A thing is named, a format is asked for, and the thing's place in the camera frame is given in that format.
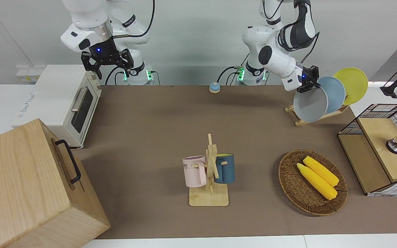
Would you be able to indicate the woven wicker basket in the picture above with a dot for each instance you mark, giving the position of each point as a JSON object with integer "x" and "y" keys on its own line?
{"x": 298, "y": 193}

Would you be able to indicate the light blue plate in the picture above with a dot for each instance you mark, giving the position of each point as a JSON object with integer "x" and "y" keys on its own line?
{"x": 336, "y": 91}

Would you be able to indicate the light wooden box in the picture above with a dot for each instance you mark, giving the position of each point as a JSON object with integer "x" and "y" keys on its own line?
{"x": 19, "y": 186}

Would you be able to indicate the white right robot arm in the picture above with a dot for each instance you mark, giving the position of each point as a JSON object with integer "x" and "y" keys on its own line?
{"x": 88, "y": 17}

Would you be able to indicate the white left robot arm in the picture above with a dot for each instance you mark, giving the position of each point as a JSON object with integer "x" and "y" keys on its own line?
{"x": 277, "y": 62}

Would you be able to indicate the wooden mug rack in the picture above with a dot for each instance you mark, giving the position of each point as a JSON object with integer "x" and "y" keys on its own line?
{"x": 209, "y": 198}

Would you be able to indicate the white toaster oven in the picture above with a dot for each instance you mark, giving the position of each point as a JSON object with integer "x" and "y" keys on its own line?
{"x": 53, "y": 96}

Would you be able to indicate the blue call bell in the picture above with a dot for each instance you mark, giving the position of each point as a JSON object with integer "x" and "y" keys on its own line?
{"x": 214, "y": 87}

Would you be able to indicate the yellow corn cob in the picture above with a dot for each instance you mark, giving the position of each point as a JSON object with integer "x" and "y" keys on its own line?
{"x": 321, "y": 170}
{"x": 317, "y": 182}

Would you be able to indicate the brown table mat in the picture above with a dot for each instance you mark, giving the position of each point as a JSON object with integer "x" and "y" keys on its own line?
{"x": 150, "y": 137}

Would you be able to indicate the pink mug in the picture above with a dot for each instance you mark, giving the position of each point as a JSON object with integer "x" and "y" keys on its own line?
{"x": 193, "y": 172}

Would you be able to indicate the gray plate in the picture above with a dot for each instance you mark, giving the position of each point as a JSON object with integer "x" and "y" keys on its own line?
{"x": 310, "y": 105}

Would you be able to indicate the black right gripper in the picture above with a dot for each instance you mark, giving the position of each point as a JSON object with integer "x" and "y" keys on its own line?
{"x": 104, "y": 51}

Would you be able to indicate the white wall socket strip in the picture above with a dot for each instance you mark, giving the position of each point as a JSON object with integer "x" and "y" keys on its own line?
{"x": 29, "y": 76}

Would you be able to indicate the dark blue mug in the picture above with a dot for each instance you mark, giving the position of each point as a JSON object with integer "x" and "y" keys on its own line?
{"x": 226, "y": 170}

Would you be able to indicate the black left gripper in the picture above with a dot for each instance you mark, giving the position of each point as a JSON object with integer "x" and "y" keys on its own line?
{"x": 309, "y": 75}

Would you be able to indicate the wooden plate rack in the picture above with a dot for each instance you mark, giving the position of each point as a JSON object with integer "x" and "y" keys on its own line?
{"x": 298, "y": 122}

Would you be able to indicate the yellow plate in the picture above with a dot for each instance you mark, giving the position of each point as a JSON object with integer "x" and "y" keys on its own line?
{"x": 355, "y": 81}

